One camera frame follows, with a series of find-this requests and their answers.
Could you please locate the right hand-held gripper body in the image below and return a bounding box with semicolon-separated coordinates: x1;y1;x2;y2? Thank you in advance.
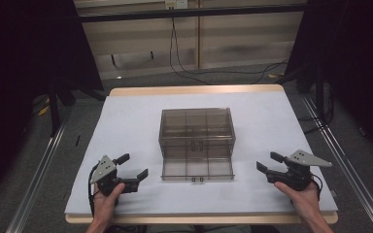
265;149;333;192

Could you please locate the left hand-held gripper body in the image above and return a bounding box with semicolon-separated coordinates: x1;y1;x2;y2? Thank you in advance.
89;154;140;198

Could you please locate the person's right hand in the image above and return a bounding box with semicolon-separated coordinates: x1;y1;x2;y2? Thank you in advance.
274;180;322;223

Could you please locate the person's left hand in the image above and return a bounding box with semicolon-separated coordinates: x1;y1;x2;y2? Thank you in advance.
91;183;126;225

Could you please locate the white table mat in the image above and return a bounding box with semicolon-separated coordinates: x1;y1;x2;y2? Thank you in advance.
64;90;339;216

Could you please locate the translucent grey drawer cabinet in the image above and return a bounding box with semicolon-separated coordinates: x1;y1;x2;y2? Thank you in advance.
157;107;237;160

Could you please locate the black metal stand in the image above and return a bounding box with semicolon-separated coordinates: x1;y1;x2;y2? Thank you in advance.
46;83;63;138

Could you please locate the wooden table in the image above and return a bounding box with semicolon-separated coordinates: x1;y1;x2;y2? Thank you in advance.
64;83;340;225

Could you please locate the black curtain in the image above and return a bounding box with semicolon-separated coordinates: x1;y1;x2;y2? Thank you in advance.
0;0;105;209
284;0;373;164

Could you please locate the black horizontal bar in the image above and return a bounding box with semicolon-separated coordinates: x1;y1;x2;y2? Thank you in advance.
77;3;309;23

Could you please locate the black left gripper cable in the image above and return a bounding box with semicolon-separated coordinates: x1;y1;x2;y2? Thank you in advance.
87;163;100;216

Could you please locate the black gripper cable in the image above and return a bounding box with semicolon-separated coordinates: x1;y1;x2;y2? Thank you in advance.
87;163;100;216
310;174;323;200

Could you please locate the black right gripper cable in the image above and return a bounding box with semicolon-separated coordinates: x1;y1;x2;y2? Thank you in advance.
310;174;323;200

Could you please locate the black floor cable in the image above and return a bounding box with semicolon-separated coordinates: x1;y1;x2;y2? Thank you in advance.
296;115;335;135
173;27;289;84
168;17;210;85

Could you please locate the metal floor rail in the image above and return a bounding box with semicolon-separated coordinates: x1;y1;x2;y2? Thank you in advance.
5;108;76;233
300;94;373;233

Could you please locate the white wall outlet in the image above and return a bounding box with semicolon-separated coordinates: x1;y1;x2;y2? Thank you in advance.
164;0;189;11

